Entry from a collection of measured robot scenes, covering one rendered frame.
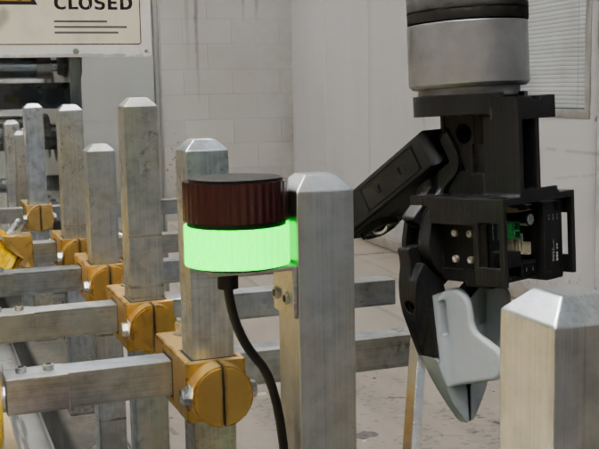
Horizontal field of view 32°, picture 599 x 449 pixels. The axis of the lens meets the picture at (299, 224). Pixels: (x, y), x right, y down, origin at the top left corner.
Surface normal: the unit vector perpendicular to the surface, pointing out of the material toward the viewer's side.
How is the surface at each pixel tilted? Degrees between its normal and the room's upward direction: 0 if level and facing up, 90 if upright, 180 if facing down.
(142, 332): 90
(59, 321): 90
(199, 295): 90
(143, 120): 90
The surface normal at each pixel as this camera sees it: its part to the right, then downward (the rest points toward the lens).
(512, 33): 0.57, 0.05
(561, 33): -0.96, 0.06
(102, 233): 0.35, 0.12
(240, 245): 0.14, 0.13
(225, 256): -0.14, 0.14
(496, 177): -0.76, 0.11
